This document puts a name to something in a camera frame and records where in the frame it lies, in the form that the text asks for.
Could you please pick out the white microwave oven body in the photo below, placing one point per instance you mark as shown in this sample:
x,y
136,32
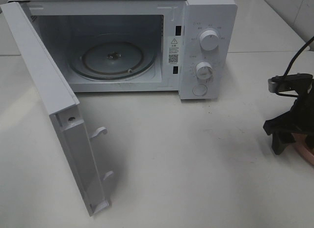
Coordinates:
x,y
60,22

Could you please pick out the white upper power knob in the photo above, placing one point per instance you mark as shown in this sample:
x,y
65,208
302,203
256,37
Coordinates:
x,y
209,39

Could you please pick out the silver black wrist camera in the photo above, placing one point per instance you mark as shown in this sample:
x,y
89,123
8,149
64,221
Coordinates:
x,y
297,82

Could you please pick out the white lower timer knob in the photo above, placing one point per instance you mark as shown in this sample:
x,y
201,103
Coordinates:
x,y
203,70

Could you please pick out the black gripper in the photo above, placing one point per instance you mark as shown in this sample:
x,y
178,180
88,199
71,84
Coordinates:
x,y
299,119

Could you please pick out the white microwave door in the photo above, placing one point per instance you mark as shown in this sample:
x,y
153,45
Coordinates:
x,y
62,106

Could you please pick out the round door release button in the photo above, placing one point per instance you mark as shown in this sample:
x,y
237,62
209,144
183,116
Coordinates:
x,y
199,90

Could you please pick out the pink round plate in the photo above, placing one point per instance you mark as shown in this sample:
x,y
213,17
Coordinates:
x,y
303,149

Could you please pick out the white warning label sticker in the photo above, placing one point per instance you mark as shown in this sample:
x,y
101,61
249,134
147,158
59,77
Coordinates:
x,y
174,44

